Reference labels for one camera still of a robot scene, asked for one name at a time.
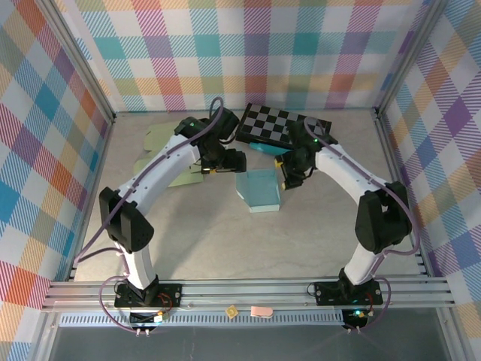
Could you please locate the light blue paper box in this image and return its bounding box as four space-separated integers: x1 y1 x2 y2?
234 168 282 214

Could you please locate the light green paper box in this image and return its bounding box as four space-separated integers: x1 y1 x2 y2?
142 122 206 188

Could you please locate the teal marker pen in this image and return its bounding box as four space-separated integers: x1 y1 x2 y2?
247 141 290 156

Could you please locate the black grey folding chessboard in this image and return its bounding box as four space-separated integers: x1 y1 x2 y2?
234 102 332 150

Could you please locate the pink eraser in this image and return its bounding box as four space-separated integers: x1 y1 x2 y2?
250 305 274 320

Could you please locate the small circuit board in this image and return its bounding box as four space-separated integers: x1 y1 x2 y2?
342 308 368 327
129 311 170 326

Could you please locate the aluminium side rail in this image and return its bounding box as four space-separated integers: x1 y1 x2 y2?
66 114 116 282
374 108 431 278

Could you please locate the wide aluminium mounting rail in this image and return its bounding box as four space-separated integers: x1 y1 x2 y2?
41 276 456 313

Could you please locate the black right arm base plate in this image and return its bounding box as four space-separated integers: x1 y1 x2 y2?
313 280 384 306

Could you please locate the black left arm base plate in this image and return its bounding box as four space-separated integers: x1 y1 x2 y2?
113 282 183 308

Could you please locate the grey slotted cable duct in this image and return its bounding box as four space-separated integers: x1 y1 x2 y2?
59 310 346 328

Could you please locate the aluminium frame post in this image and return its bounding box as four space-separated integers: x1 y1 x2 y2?
374 0 450 117
40 0 116 123

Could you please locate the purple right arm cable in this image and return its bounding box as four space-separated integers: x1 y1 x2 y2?
303 117 421 334

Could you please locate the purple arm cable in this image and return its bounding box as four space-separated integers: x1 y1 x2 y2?
74 96 226 335
303 117 421 334

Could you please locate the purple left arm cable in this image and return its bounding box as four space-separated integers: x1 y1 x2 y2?
74 96 226 335

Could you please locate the aluminium frame leg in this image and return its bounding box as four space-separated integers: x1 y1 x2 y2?
437 308 469 361
28 311 63 361

